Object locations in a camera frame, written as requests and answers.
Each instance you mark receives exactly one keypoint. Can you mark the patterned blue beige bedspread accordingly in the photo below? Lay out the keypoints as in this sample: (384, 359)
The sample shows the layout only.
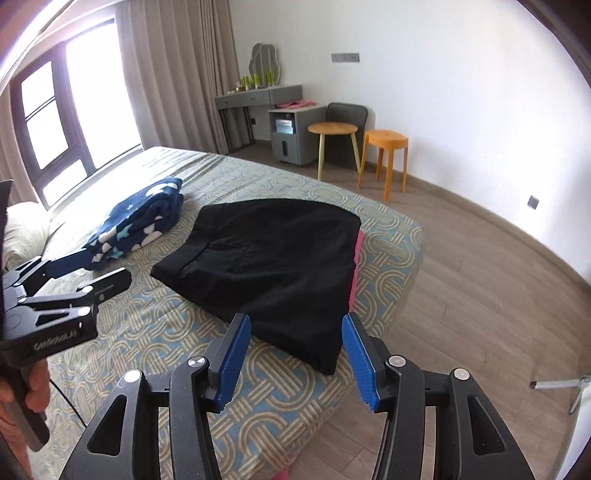
(280, 402)

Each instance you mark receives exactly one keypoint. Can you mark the wavy frame mirror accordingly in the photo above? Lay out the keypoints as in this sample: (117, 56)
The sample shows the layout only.
(264, 59)

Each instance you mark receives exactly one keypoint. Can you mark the grey vanity desk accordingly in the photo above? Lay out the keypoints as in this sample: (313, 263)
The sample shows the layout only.
(245, 115)

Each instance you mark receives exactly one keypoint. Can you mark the beige window curtain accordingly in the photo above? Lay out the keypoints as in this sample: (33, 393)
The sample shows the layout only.
(177, 58)

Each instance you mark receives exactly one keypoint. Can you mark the green bottles on desk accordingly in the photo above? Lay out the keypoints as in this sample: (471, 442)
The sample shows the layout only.
(257, 81)

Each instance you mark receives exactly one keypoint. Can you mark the grey wall socket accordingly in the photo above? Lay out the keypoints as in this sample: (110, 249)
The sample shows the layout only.
(533, 202)

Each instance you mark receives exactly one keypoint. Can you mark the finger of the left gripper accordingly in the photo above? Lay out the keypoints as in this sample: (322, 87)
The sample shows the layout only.
(35, 273)
(83, 301)

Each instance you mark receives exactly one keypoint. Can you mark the white tripod leg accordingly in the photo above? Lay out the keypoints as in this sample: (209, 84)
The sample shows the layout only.
(579, 384)

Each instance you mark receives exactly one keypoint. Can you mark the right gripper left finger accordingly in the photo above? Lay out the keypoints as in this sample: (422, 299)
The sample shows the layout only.
(121, 440)

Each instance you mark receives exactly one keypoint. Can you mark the black pants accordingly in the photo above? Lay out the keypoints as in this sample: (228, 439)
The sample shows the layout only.
(285, 263)

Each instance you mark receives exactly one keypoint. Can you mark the orange plastic stool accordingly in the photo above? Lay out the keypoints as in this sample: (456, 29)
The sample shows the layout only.
(387, 142)

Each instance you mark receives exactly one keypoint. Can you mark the dark grey chair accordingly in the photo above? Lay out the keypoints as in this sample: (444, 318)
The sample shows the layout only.
(349, 113)

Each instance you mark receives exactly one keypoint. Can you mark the grey wall switch panel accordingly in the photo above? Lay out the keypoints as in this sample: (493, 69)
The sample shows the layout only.
(345, 58)

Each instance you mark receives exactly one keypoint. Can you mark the round wooden side table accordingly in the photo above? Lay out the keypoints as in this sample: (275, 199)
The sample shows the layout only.
(332, 134)

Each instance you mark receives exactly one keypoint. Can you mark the dark framed window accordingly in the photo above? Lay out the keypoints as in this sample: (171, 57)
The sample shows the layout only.
(71, 112)

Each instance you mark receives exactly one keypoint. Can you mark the grey drawer cabinet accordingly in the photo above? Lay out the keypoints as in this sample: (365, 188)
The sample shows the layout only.
(290, 139)

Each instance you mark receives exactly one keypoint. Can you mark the pink knitted garment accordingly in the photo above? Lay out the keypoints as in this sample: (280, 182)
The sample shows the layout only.
(356, 259)

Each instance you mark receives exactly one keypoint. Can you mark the navy star fleece blanket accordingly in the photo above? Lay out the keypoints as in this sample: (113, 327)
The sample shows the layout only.
(135, 222)

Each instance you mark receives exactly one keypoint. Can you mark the pink cloth on cabinet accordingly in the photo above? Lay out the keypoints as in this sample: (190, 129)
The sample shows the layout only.
(298, 104)

